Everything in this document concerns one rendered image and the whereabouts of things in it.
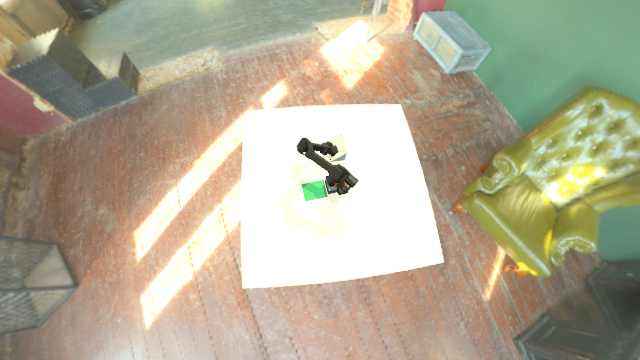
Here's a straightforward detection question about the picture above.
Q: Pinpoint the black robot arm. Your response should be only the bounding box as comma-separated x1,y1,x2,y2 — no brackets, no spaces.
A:
295,138,359,188

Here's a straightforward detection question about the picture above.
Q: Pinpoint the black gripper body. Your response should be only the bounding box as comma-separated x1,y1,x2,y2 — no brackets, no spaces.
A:
337,181,349,195

